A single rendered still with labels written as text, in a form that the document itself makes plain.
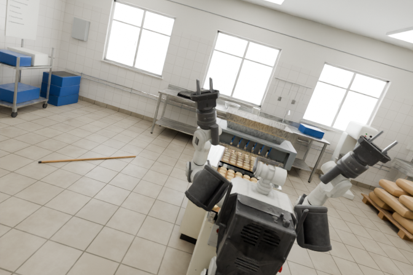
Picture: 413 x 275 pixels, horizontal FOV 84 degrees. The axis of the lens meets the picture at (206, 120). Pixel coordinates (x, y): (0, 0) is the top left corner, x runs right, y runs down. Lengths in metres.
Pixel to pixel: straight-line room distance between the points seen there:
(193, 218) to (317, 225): 1.46
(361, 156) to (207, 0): 4.57
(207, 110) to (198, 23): 4.27
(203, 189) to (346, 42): 4.97
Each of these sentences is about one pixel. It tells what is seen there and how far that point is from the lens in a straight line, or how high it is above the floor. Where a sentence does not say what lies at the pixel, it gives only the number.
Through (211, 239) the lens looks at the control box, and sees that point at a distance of 1.42.
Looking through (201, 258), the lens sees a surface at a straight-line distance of 1.56.
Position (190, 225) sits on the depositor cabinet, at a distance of 2.32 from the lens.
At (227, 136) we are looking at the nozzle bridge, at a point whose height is 1.10.
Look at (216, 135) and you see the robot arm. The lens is 0.98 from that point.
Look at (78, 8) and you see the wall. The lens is 6.10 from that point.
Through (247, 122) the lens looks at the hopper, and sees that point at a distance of 1.89.
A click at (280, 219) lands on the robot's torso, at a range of 0.86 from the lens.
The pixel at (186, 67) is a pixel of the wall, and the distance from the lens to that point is 5.10.
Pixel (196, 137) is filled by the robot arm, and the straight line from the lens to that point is 1.01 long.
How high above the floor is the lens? 1.65
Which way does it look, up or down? 14 degrees down
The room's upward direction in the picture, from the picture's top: 17 degrees clockwise
